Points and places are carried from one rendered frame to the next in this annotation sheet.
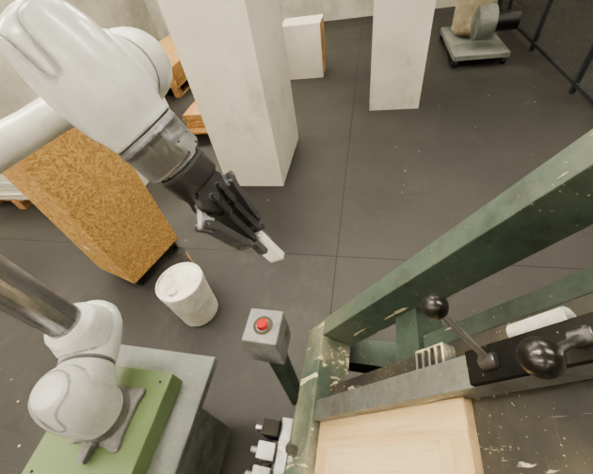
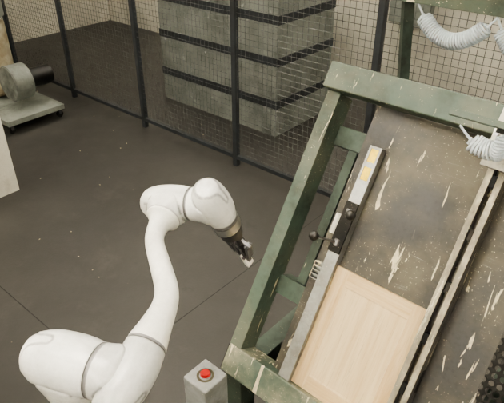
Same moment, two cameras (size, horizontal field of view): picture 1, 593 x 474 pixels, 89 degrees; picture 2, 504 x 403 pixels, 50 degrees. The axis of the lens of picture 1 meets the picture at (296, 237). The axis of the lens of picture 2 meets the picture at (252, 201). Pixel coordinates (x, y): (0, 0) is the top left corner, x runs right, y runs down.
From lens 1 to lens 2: 1.59 m
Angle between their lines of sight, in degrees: 52
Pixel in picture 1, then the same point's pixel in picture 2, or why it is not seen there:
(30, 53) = (222, 196)
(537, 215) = (305, 193)
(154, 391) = not seen: outside the picture
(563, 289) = (328, 213)
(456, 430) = (346, 275)
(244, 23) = not seen: outside the picture
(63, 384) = not seen: outside the picture
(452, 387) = (334, 264)
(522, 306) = (322, 229)
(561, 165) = (301, 174)
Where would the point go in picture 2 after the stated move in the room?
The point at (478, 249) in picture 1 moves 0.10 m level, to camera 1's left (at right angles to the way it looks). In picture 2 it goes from (294, 219) to (286, 233)
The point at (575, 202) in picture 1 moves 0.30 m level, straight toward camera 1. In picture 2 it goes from (311, 184) to (336, 226)
